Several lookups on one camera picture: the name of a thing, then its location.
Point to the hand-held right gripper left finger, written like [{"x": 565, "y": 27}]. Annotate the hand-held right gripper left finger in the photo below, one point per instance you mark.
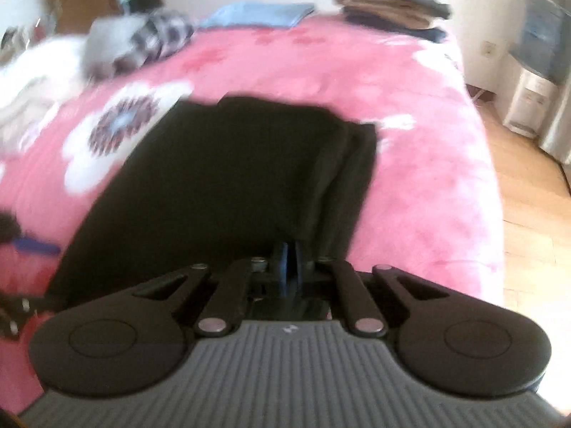
[{"x": 281, "y": 269}]

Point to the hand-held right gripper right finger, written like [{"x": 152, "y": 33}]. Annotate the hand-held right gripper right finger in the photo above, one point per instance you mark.
[{"x": 299, "y": 269}]

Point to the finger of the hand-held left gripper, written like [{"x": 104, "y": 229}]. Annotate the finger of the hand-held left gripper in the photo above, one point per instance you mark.
[
  {"x": 38, "y": 248},
  {"x": 18, "y": 307}
]

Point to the stack of folded dark clothes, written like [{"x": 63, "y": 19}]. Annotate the stack of folded dark clothes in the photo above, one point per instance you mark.
[{"x": 388, "y": 9}]

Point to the pink floral blanket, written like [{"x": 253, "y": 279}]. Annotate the pink floral blanket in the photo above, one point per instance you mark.
[{"x": 424, "y": 165}]

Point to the white cluttered shelf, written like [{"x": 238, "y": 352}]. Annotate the white cluttered shelf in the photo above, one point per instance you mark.
[{"x": 18, "y": 38}]

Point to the black white plaid garment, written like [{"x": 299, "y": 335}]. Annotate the black white plaid garment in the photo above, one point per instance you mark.
[{"x": 156, "y": 35}]

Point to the folded light blue cloth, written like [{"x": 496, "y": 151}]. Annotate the folded light blue cloth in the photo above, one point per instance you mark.
[{"x": 258, "y": 13}]

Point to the water dispenser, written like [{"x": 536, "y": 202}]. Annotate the water dispenser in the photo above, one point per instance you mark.
[{"x": 531, "y": 93}]

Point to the wall socket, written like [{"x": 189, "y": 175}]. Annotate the wall socket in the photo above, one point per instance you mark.
[{"x": 490, "y": 48}]

